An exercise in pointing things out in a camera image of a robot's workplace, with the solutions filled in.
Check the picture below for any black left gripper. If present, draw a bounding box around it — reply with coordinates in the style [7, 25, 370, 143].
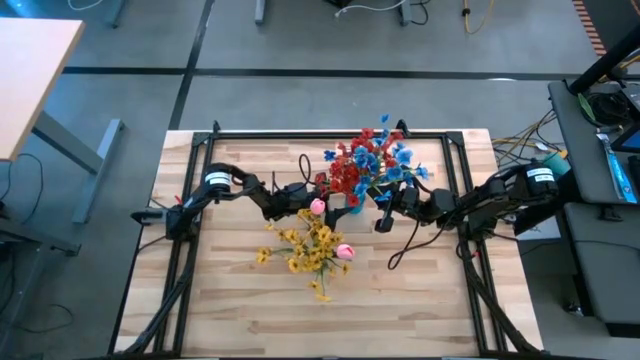
[289, 172, 354, 232]

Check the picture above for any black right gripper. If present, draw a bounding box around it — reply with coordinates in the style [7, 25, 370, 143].
[368, 183, 444, 234]

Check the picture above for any blue glass vase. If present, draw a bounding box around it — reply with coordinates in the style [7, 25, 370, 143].
[346, 192, 367, 216]

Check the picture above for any red artificial flower bunch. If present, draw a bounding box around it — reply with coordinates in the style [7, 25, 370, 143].
[339, 127, 406, 171]
[314, 149, 374, 209]

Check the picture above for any yellow artificial flower bunch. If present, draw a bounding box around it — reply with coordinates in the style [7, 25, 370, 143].
[299, 208, 351, 304]
[255, 219, 306, 274]

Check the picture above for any blue artificial flower bunch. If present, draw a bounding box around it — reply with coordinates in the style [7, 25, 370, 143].
[377, 113, 409, 151]
[322, 143, 431, 202]

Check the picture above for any black slanted beam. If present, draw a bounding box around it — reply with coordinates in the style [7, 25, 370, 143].
[513, 192, 571, 236]

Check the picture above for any white paper sheet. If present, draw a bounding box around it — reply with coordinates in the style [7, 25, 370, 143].
[519, 212, 562, 242]

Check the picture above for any teal cup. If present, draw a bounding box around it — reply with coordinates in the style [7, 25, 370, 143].
[542, 152, 571, 176]

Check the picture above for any grey desk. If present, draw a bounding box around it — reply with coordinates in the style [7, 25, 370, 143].
[547, 79, 640, 206]

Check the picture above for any grey side table leg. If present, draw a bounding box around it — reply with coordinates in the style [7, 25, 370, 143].
[30, 110, 126, 225]

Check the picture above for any dark tablet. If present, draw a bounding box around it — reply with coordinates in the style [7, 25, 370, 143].
[610, 124, 640, 154]

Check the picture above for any black diagonal pole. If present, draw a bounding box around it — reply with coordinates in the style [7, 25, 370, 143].
[568, 37, 640, 95]

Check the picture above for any dark grey desk foot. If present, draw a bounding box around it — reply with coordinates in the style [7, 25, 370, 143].
[0, 214, 82, 257]

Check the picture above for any wooden side table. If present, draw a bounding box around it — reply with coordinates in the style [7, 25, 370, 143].
[0, 17, 87, 162]

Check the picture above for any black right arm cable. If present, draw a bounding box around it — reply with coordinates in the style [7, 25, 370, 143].
[387, 219, 469, 271]

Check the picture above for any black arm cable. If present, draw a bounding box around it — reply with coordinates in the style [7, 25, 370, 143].
[387, 219, 469, 271]
[272, 152, 315, 194]

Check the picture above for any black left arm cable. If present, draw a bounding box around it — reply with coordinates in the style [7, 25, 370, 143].
[272, 152, 315, 194]

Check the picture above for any black metal table frame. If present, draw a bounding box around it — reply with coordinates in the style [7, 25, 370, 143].
[107, 118, 544, 359]

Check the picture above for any floor cable bundle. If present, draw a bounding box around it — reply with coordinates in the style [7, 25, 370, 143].
[492, 108, 571, 171]

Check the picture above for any white cable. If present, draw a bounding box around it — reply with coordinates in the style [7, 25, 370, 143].
[333, 0, 407, 19]

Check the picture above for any yellow cable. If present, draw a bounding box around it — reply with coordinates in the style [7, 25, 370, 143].
[462, 0, 496, 35]

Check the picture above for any black coiled cable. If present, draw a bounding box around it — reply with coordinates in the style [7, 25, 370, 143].
[583, 91, 636, 129]

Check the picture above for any blue strap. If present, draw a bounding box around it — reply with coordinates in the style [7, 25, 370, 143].
[596, 132, 640, 205]

